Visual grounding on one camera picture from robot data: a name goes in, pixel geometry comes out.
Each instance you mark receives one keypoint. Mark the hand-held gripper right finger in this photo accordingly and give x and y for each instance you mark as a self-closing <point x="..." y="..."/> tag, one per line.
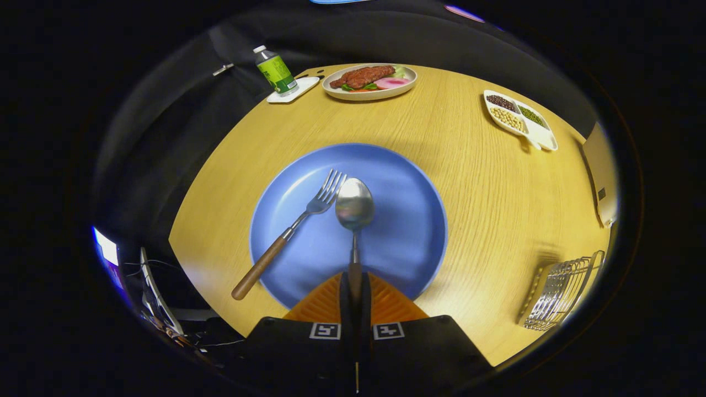
<point x="365" y="314"/>

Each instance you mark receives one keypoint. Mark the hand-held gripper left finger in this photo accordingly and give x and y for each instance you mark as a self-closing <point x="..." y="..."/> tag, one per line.
<point x="346" y="309"/>

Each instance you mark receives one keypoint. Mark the blue plate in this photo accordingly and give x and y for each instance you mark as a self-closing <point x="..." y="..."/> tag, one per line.
<point x="397" y="220"/>

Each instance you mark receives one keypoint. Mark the white stand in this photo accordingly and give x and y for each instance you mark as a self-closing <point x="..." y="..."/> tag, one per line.
<point x="157" y="298"/>

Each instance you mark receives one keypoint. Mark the beige food plate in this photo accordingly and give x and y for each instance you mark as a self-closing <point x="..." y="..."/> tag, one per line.
<point x="364" y="95"/>

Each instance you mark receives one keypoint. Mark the white square coaster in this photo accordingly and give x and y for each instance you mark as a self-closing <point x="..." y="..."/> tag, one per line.
<point x="303" y="87"/>

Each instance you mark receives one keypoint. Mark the pink ham slice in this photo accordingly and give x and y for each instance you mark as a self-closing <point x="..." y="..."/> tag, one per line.
<point x="392" y="82"/>

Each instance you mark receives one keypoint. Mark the brown steak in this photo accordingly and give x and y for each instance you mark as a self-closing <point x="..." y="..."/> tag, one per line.
<point x="361" y="76"/>

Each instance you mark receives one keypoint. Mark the pile of yellow soybeans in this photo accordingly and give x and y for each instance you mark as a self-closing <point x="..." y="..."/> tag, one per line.
<point x="507" y="118"/>

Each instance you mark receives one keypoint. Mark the green lettuce leaf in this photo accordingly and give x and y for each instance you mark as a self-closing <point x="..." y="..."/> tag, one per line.
<point x="399" y="70"/>

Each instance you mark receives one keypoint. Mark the computer monitor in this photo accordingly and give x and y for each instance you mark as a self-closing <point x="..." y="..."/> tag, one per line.
<point x="107" y="251"/>

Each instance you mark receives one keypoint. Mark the green label drink bottle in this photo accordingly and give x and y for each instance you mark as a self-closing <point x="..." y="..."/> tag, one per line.
<point x="276" y="71"/>

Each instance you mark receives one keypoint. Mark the white divided dish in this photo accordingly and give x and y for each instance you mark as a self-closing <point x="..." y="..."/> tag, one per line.
<point x="543" y="138"/>

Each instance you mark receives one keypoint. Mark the pile of dark red beans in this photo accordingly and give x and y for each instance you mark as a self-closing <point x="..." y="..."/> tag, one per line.
<point x="501" y="102"/>

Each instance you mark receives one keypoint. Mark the pile of green beans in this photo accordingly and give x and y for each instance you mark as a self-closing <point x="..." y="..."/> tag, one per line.
<point x="532" y="116"/>

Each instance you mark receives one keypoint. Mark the silver cloth clip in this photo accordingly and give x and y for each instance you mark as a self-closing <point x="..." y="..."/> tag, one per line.
<point x="223" y="69"/>

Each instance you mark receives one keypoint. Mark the white toaster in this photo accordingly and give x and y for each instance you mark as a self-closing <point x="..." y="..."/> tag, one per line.
<point x="601" y="171"/>

